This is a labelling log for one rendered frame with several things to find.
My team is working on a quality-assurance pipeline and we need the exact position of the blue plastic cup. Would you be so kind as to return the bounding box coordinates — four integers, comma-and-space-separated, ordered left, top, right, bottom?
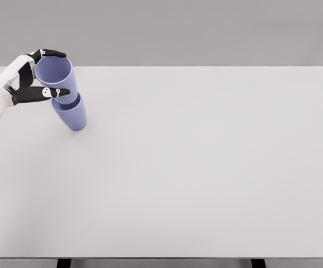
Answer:
51, 93, 88, 131
35, 55, 79, 104

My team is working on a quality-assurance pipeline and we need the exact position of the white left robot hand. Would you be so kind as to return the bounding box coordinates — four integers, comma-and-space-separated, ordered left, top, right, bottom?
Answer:
0, 48, 71, 106

